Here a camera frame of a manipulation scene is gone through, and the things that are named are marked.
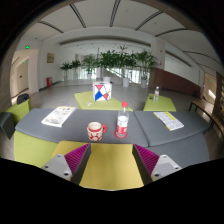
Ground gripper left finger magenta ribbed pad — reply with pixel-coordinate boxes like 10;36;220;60
42;144;91;185

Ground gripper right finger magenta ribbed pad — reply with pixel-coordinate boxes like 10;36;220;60
132;144;181;185

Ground far clear water bottle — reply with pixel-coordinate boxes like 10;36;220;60
153;86;159;102

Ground red and white mug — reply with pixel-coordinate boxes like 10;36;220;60
87;122;107;142

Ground red round coaster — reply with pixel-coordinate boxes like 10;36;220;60
114;131;128;139

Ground yellow and white booklet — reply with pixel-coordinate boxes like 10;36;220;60
154;112;184;131

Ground magazine on grey seat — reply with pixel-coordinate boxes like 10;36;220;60
41;106;76;128

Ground wooden bench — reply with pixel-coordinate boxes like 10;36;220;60
188;100;224;136

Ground white cube, coloured triangles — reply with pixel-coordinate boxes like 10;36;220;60
92;82;112;101

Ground row of potted plants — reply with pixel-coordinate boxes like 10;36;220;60
60;46;157;81

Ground red bin by wall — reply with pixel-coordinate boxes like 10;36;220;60
46;77;52;88

